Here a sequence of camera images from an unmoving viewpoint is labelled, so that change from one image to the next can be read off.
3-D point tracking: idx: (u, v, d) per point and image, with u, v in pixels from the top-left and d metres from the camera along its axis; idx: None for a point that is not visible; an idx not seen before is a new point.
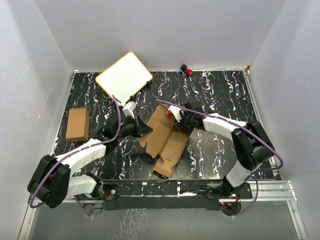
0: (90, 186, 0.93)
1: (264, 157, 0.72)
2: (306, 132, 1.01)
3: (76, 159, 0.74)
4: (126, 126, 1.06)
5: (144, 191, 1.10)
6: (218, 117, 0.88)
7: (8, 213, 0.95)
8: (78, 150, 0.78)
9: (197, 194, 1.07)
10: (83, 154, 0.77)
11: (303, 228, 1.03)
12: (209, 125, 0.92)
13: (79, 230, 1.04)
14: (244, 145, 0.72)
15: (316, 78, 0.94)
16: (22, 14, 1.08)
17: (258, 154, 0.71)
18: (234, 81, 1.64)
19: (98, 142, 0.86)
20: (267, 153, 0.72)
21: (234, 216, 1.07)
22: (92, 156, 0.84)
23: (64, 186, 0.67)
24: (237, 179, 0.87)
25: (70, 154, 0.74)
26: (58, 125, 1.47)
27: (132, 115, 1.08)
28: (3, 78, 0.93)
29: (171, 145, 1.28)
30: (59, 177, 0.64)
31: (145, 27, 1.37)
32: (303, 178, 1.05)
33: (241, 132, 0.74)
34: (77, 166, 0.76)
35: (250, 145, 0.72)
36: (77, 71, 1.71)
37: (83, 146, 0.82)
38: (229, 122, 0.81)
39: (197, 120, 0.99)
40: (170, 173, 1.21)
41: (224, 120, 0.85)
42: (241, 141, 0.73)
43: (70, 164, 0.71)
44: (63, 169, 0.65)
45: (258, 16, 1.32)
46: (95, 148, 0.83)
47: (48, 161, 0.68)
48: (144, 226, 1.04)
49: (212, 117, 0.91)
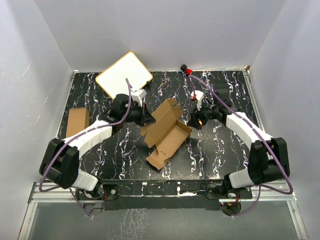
0: (93, 181, 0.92)
1: (276, 178, 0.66)
2: (306, 132, 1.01)
3: (84, 141, 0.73)
4: (131, 112, 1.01)
5: (144, 191, 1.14)
6: (244, 119, 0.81)
7: (8, 213, 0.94)
8: (85, 132, 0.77)
9: (196, 194, 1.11)
10: (90, 136, 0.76)
11: (303, 228, 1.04)
12: (232, 125, 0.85)
13: (79, 230, 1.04)
14: (259, 160, 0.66)
15: (317, 78, 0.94)
16: (22, 14, 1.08)
17: (270, 173, 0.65)
18: (234, 81, 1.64)
19: (105, 123, 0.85)
20: (278, 175, 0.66)
21: (234, 216, 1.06)
22: (99, 137, 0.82)
23: (75, 167, 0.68)
24: (239, 182, 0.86)
25: (77, 136, 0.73)
26: (58, 125, 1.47)
27: (140, 103, 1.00)
28: (3, 78, 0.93)
29: (169, 140, 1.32)
30: (68, 158, 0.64)
31: (145, 27, 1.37)
32: (303, 178, 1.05)
33: (261, 148, 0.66)
34: (86, 148, 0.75)
35: (265, 161, 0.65)
36: (77, 71, 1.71)
37: (89, 127, 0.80)
38: (254, 130, 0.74)
39: (222, 112, 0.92)
40: (161, 166, 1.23)
41: (249, 126, 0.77)
42: (257, 156, 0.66)
43: (78, 145, 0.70)
44: (72, 150, 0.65)
45: (258, 17, 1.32)
46: (101, 129, 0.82)
47: (56, 144, 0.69)
48: (144, 226, 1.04)
49: (238, 117, 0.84)
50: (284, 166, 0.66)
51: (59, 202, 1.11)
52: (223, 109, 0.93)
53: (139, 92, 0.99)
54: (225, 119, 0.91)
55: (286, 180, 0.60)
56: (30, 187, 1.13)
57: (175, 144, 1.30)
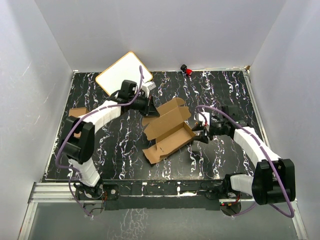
0: (96, 177, 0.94)
1: (278, 200, 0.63)
2: (306, 132, 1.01)
3: (97, 118, 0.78)
4: (137, 100, 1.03)
5: (144, 191, 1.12)
6: (252, 135, 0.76)
7: (8, 213, 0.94)
8: (97, 110, 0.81)
9: (196, 194, 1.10)
10: (102, 114, 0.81)
11: (303, 228, 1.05)
12: (240, 139, 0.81)
13: (79, 230, 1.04)
14: (263, 182, 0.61)
15: (317, 78, 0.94)
16: (22, 14, 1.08)
17: (274, 195, 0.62)
18: (234, 81, 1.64)
19: (114, 103, 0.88)
20: (281, 197, 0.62)
21: (234, 216, 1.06)
22: (110, 116, 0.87)
23: (90, 143, 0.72)
24: (239, 185, 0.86)
25: (90, 113, 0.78)
26: (59, 125, 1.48)
27: (146, 94, 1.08)
28: (3, 78, 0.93)
29: (170, 139, 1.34)
30: (86, 133, 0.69)
31: (145, 27, 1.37)
32: (303, 178, 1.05)
33: (267, 170, 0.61)
34: (98, 125, 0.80)
35: (270, 183, 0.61)
36: (77, 71, 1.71)
37: (100, 106, 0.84)
38: (261, 149, 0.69)
39: (230, 125, 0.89)
40: (155, 161, 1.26)
41: (257, 143, 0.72)
42: (263, 178, 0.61)
43: (92, 121, 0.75)
44: (89, 126, 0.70)
45: (258, 17, 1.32)
46: (112, 108, 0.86)
47: (72, 120, 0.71)
48: (144, 226, 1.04)
49: (247, 133, 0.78)
50: (289, 189, 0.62)
51: (59, 202, 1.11)
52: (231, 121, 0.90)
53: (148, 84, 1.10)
54: (232, 133, 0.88)
55: (289, 205, 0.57)
56: (30, 187, 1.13)
57: (174, 145, 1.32)
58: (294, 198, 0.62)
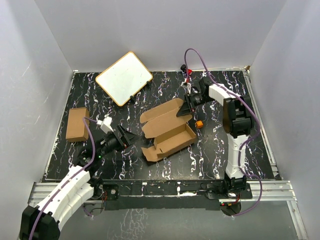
0: (89, 193, 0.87)
1: (244, 127, 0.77)
2: (306, 132, 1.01)
3: (59, 201, 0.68)
4: (108, 143, 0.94)
5: (144, 191, 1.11)
6: (222, 87, 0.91)
7: (9, 213, 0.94)
8: (59, 189, 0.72)
9: (197, 194, 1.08)
10: (65, 192, 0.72)
11: (303, 228, 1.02)
12: (213, 93, 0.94)
13: (79, 229, 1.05)
14: (229, 111, 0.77)
15: (316, 78, 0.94)
16: (22, 14, 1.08)
17: (240, 122, 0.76)
18: (234, 81, 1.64)
19: (79, 170, 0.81)
20: (248, 123, 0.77)
21: (234, 216, 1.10)
22: (76, 188, 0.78)
23: (54, 230, 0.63)
24: (232, 165, 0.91)
25: (51, 198, 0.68)
26: (59, 125, 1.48)
27: (111, 129, 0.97)
28: (3, 78, 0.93)
29: (171, 140, 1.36)
30: (46, 228, 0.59)
31: (145, 27, 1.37)
32: (301, 177, 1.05)
33: (231, 102, 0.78)
34: (62, 206, 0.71)
35: (234, 113, 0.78)
36: (77, 71, 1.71)
37: (62, 182, 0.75)
38: (227, 93, 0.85)
39: (205, 86, 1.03)
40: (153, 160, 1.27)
41: (225, 90, 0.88)
42: (228, 108, 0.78)
43: (53, 208, 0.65)
44: (49, 217, 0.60)
45: (258, 16, 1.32)
46: (76, 178, 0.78)
47: (30, 213, 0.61)
48: (144, 226, 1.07)
49: (218, 86, 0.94)
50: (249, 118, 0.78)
51: None
52: (207, 83, 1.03)
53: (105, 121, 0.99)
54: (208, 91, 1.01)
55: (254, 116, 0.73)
56: (29, 187, 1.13)
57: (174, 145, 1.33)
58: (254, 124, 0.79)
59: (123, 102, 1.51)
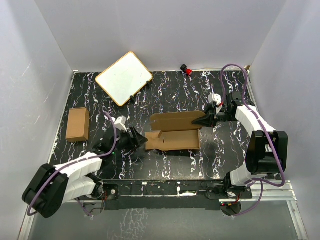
0: (88, 189, 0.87)
1: (270, 170, 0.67)
2: (306, 132, 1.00)
3: (75, 169, 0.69)
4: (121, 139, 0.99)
5: (144, 191, 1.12)
6: (252, 112, 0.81)
7: (9, 214, 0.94)
8: (76, 162, 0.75)
9: (197, 194, 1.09)
10: (81, 165, 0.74)
11: (303, 228, 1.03)
12: (241, 115, 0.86)
13: (79, 229, 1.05)
14: (257, 149, 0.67)
15: (316, 77, 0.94)
16: (23, 15, 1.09)
17: (266, 163, 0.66)
18: (234, 81, 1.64)
19: (95, 155, 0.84)
20: (275, 167, 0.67)
21: (234, 216, 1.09)
22: (88, 169, 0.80)
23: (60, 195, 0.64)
24: (238, 179, 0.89)
25: (68, 164, 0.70)
26: (58, 125, 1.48)
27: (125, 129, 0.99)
28: (3, 78, 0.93)
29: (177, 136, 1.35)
30: (57, 187, 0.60)
31: (145, 27, 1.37)
32: (301, 177, 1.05)
33: (261, 137, 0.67)
34: (74, 177, 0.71)
35: (263, 151, 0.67)
36: (77, 71, 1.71)
37: (80, 158, 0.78)
38: (258, 122, 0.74)
39: (232, 104, 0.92)
40: (151, 147, 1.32)
41: (255, 118, 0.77)
42: (256, 145, 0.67)
43: (69, 172, 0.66)
44: (63, 178, 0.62)
45: (257, 17, 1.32)
46: (92, 160, 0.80)
47: (46, 170, 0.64)
48: (144, 226, 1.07)
49: (248, 109, 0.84)
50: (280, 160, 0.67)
51: None
52: (235, 100, 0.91)
53: (119, 119, 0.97)
54: (235, 111, 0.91)
55: (279, 168, 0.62)
56: None
57: (178, 144, 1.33)
58: (284, 167, 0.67)
59: (123, 102, 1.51)
